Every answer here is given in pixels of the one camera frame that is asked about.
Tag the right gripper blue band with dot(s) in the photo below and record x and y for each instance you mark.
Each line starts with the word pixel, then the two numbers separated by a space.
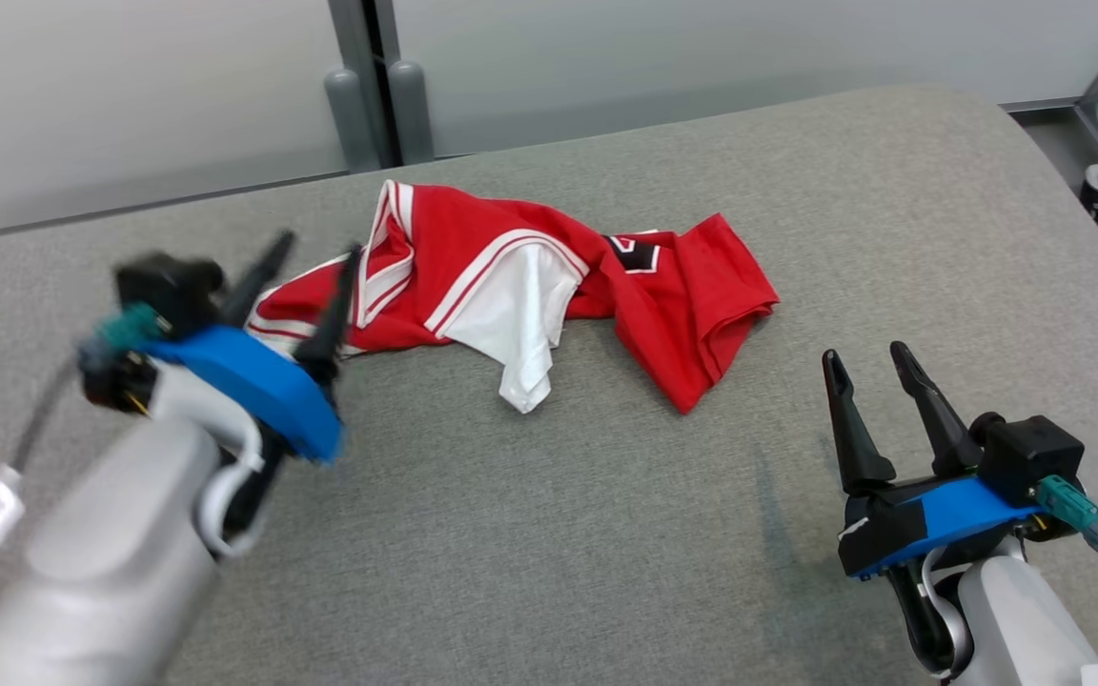
pixel 940 514

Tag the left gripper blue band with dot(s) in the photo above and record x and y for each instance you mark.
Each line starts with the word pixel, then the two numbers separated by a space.
pixel 254 381

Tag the red basketball jersey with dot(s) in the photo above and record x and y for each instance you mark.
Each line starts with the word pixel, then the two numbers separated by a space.
pixel 682 305

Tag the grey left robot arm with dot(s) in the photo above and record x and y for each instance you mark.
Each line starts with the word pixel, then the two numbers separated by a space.
pixel 82 591

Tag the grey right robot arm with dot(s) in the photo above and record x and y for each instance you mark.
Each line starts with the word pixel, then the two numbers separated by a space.
pixel 1016 619

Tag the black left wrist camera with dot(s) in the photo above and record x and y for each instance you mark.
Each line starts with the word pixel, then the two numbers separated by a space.
pixel 168 291

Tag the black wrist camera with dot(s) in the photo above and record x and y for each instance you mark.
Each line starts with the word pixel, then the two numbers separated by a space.
pixel 168 291
pixel 1035 457

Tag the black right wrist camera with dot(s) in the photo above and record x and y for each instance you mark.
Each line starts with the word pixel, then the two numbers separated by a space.
pixel 1035 457

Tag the grey cylinder post foot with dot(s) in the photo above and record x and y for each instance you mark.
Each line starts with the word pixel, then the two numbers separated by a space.
pixel 411 112
pixel 352 119

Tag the grey partition post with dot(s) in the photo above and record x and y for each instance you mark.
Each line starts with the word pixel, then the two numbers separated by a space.
pixel 387 33
pixel 349 38

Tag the grey skirting rail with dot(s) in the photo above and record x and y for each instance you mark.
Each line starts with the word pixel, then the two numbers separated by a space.
pixel 1040 103

